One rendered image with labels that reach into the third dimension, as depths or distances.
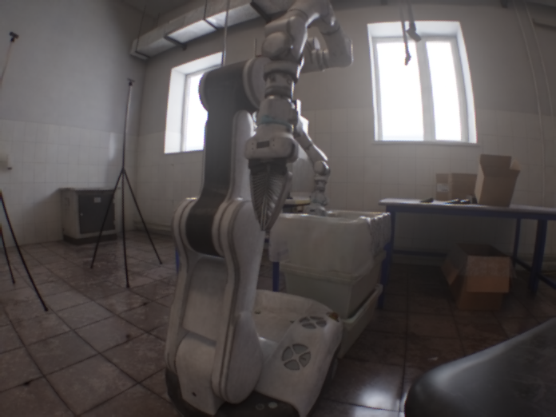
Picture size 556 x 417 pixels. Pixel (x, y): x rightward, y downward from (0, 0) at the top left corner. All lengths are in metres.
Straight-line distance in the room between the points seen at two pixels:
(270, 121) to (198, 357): 0.61
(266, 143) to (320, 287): 0.92
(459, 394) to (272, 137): 0.47
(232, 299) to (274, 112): 0.44
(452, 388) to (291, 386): 0.63
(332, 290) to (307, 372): 0.51
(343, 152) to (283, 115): 2.86
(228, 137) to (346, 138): 2.72
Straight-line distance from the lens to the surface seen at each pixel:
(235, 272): 0.69
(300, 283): 1.35
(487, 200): 2.20
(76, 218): 4.27
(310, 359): 0.90
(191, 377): 0.83
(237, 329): 0.71
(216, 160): 0.76
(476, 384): 0.34
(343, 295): 1.27
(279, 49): 0.59
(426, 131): 3.75
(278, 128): 0.51
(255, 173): 0.53
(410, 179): 3.26
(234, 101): 0.76
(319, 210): 1.35
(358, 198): 3.30
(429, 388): 0.32
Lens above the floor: 0.81
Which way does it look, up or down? 4 degrees down
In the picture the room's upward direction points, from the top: 1 degrees clockwise
